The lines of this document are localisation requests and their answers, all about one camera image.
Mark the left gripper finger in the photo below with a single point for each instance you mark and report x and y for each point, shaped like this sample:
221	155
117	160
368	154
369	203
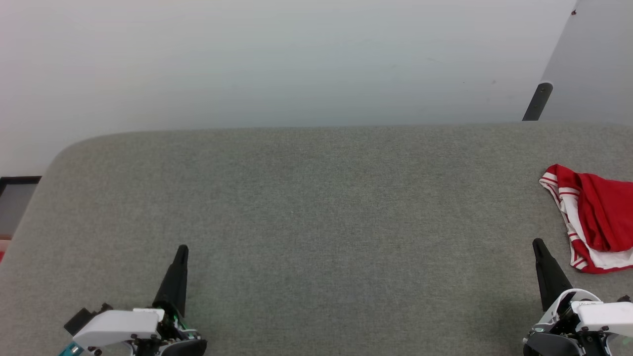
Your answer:
174	282

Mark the left gripper body white housing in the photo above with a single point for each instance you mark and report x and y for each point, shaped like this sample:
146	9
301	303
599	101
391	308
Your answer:
118	326

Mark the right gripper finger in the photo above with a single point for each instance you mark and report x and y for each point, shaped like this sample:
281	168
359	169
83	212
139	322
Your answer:
551	277

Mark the right gripper body white housing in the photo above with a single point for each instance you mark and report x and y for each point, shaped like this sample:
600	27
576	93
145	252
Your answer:
603	319

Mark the red white Bulls jersey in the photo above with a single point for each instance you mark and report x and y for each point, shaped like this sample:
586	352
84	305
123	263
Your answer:
603	207

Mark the black framed grey board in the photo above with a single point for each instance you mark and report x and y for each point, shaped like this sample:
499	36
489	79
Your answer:
15	205

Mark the black slanted metal pole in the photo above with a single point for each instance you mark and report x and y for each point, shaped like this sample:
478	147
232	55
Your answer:
537	101

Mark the grey partition panel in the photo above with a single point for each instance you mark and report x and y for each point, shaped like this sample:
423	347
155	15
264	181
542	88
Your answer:
593	59

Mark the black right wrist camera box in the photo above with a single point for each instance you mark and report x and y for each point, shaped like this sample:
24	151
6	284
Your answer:
624	298

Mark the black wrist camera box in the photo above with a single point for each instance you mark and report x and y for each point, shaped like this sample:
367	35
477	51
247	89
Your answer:
624	298
79	319

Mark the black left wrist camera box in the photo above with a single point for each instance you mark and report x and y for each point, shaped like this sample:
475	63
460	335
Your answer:
79	319

